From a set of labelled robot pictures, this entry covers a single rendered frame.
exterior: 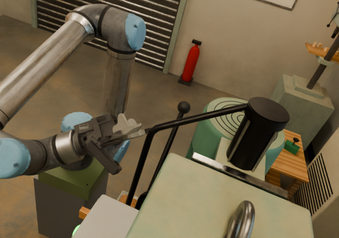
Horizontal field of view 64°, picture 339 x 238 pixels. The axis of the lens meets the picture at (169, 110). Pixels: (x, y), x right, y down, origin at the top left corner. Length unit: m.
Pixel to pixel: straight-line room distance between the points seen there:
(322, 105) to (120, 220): 2.68
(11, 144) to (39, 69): 0.27
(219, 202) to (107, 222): 0.15
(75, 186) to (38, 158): 0.73
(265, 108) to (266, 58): 3.28
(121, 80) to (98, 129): 0.37
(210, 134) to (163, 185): 0.19
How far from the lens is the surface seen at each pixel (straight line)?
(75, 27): 1.00
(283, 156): 2.29
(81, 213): 1.03
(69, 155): 0.79
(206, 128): 0.53
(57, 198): 1.65
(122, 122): 0.72
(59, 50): 0.93
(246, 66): 3.71
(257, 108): 0.39
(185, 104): 0.70
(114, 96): 1.13
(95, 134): 0.79
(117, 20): 1.00
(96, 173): 1.51
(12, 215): 2.17
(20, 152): 0.71
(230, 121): 0.55
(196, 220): 0.35
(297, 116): 2.97
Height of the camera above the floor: 1.80
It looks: 35 degrees down
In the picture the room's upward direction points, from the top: 16 degrees clockwise
